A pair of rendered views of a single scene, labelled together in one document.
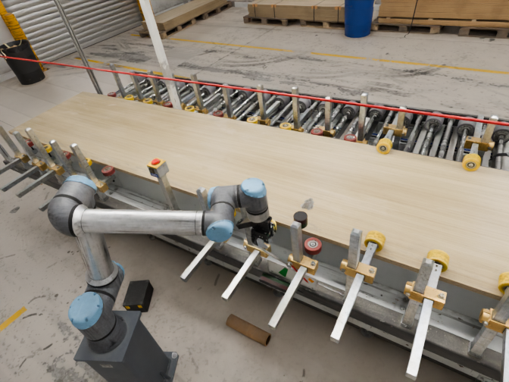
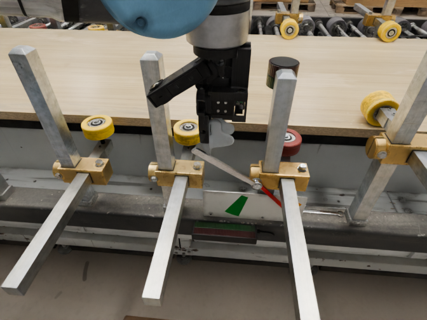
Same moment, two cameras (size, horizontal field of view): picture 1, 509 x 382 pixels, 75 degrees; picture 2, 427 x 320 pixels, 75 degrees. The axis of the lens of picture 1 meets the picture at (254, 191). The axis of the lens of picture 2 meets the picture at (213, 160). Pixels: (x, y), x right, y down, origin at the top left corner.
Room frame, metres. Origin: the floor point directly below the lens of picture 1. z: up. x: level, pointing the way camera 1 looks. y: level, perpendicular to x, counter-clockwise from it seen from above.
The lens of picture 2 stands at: (0.59, 0.23, 1.31)
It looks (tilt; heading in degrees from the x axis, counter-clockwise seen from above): 40 degrees down; 328
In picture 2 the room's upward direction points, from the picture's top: straight up
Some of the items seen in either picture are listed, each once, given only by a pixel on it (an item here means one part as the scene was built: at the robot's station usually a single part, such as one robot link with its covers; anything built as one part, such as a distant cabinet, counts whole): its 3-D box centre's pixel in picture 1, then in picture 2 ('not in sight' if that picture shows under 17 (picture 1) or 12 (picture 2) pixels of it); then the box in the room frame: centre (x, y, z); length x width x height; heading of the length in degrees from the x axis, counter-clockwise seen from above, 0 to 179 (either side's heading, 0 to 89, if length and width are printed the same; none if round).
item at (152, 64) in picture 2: (251, 237); (165, 153); (1.08, 0.05, 0.89); 0.03 x 0.03 x 0.48; 53
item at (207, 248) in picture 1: (209, 247); (72, 199); (1.13, 0.28, 0.82); 0.43 x 0.03 x 0.04; 143
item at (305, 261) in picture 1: (302, 262); (277, 174); (0.92, -0.16, 0.85); 0.13 x 0.06 x 0.05; 53
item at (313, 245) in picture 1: (313, 251); (282, 152); (0.97, -0.22, 0.85); 0.08 x 0.08 x 0.11
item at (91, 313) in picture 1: (92, 314); not in sight; (0.88, 0.85, 0.79); 0.17 x 0.15 x 0.18; 173
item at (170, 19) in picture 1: (187, 11); not in sight; (9.58, 0.91, 0.23); 2.41 x 0.77 x 0.17; 140
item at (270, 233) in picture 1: (261, 226); (221, 81); (0.94, -0.01, 1.12); 0.09 x 0.08 x 0.12; 53
